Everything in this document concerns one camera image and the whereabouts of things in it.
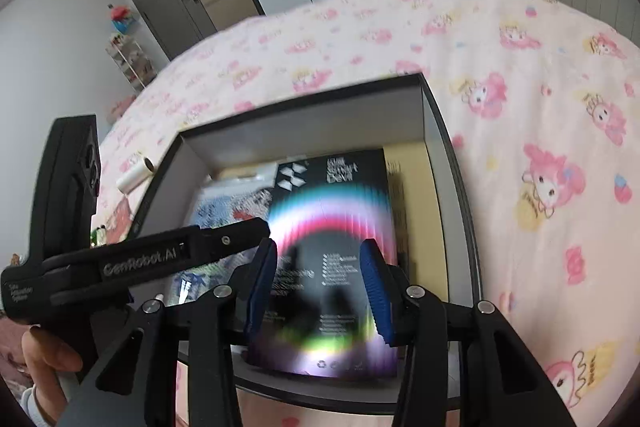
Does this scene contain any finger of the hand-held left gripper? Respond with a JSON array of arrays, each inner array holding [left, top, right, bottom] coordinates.
[[196, 217, 272, 264]]

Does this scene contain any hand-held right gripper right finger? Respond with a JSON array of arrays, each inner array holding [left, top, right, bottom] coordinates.
[[359, 238, 576, 427]]

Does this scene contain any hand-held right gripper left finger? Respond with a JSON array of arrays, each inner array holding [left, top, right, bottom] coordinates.
[[62, 238, 279, 427]]

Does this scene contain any black box with rainbow print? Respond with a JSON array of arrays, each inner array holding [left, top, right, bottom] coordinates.
[[244, 148, 402, 381]]

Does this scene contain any grey cardboard box container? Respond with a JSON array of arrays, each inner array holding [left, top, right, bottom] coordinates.
[[130, 72, 487, 416]]

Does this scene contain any person's left forearm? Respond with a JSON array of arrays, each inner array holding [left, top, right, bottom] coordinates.
[[21, 384, 69, 427]]

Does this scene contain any person's left hand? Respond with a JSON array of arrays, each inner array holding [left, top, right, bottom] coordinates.
[[21, 325, 84, 405]]

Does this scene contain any blue patterned packet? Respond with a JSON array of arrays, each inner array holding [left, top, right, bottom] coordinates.
[[169, 186, 274, 309]]

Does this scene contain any white flat packet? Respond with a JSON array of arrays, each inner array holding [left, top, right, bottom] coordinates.
[[212, 163, 279, 190]]

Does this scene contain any white lint roller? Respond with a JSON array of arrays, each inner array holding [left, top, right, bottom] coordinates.
[[115, 153, 156, 196]]

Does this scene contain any white shelf rack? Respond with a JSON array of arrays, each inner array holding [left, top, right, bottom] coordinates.
[[104, 34, 159, 90]]

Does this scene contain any red and blue plush toy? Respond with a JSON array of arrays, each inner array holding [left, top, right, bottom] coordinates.
[[107, 3, 139, 36]]

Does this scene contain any pink printed blanket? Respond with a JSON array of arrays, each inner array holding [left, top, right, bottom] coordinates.
[[92, 0, 640, 427]]

